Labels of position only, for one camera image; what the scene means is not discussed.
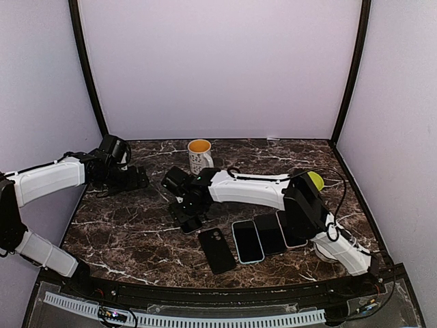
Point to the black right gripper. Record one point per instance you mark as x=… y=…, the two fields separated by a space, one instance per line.
x=181 y=216

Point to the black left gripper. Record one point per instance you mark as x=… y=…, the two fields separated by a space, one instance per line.
x=133 y=183

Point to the black smartphone bottom stack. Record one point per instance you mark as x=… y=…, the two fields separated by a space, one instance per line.
x=192 y=225

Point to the black phone case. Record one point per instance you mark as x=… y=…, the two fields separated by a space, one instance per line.
x=216 y=249

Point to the light blue phone case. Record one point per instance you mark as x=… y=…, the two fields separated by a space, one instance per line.
x=248 y=242

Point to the purple-edged black smartphone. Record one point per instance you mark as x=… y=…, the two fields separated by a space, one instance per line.
x=270 y=234

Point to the pink phone case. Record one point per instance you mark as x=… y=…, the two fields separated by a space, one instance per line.
x=290 y=235

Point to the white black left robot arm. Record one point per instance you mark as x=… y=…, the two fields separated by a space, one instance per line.
x=20 y=188

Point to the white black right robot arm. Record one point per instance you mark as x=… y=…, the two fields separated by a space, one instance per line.
x=294 y=194

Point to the white floral mug yellow inside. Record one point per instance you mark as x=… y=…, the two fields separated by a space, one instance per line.
x=199 y=152

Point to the lime green bowl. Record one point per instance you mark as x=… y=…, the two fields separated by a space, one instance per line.
x=317 y=180

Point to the white scalloped dish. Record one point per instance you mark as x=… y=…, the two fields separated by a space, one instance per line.
x=323 y=255

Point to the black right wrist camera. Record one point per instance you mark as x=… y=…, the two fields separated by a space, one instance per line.
x=177 y=181

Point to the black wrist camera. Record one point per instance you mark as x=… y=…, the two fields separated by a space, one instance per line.
x=114 y=151
x=177 y=181

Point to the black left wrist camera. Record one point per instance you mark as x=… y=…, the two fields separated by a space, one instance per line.
x=114 y=151

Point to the white slotted cable duct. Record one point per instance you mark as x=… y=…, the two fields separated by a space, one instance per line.
x=167 y=316

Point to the black left corner post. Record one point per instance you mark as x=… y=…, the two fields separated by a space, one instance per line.
x=81 y=48

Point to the black corner post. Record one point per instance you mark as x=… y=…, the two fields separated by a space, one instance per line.
x=81 y=48
x=353 y=71

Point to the black front table rail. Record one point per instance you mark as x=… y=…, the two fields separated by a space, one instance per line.
x=271 y=282

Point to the black right corner post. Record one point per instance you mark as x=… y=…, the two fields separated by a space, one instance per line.
x=353 y=71

